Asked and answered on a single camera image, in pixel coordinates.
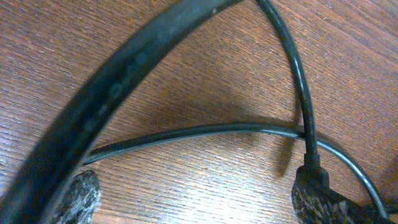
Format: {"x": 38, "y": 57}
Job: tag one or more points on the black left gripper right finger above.
{"x": 315, "y": 204}

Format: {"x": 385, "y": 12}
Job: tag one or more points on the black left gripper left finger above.
{"x": 80, "y": 201}

